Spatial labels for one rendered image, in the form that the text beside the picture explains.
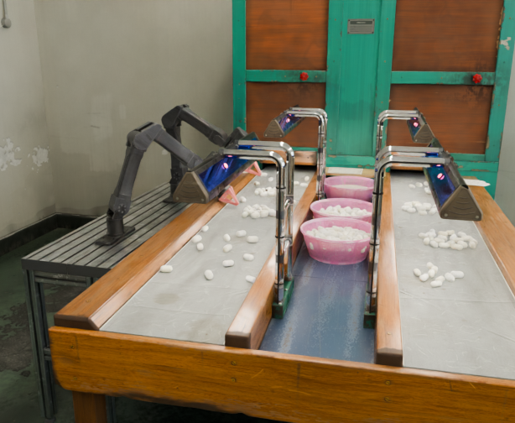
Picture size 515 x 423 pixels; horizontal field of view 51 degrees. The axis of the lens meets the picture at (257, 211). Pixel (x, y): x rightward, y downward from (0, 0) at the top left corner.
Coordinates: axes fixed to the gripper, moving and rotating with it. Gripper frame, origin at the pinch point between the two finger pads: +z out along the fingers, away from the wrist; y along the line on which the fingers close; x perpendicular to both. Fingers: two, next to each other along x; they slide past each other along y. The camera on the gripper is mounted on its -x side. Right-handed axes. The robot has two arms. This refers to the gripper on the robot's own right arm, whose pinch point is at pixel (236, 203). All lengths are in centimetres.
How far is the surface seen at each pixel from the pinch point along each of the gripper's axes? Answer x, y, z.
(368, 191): -34, 36, 41
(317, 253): -21, -37, 32
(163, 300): -1, -89, 4
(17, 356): 124, -16, -28
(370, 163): -38, 74, 37
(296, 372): -23, -109, 35
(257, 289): -18, -82, 21
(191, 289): -4, -81, 8
